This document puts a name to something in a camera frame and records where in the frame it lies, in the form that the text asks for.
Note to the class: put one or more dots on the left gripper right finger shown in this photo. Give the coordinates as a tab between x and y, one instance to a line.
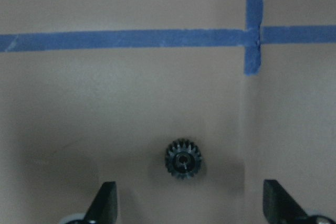
279	206

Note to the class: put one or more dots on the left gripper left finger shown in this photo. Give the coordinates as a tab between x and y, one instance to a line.
104	208

